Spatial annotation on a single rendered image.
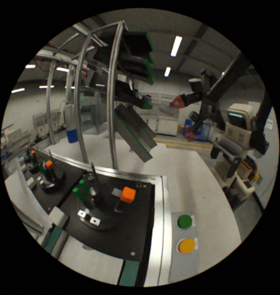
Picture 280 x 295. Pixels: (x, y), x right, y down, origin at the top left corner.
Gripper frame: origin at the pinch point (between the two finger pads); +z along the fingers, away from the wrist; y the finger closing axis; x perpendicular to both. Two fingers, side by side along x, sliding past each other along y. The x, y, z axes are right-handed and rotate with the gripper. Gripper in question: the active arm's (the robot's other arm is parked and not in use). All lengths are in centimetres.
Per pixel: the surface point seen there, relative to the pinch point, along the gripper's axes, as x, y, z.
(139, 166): 25.7, 8.8, 28.4
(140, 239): 24, 47, 11
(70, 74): -118, -8, 86
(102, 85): -17.3, 23.7, 18.7
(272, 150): 133, -61, -240
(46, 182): 5, 52, 40
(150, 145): 15.2, 9.4, 16.8
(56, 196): 11, 51, 35
